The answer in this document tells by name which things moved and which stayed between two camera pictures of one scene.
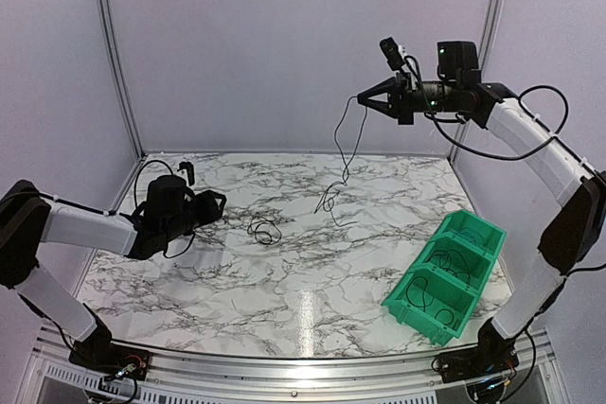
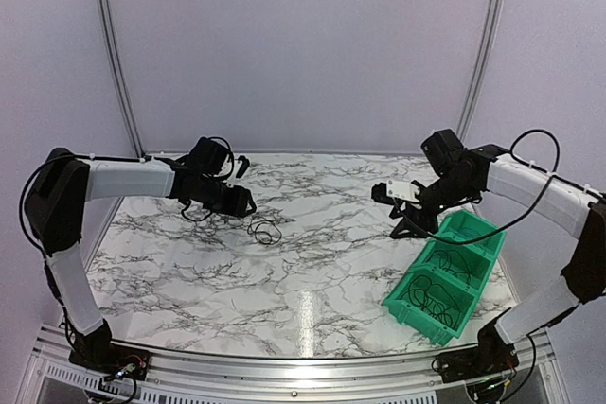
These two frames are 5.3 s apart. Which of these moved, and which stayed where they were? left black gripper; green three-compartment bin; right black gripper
Moved: left black gripper; right black gripper
Stayed: green three-compartment bin
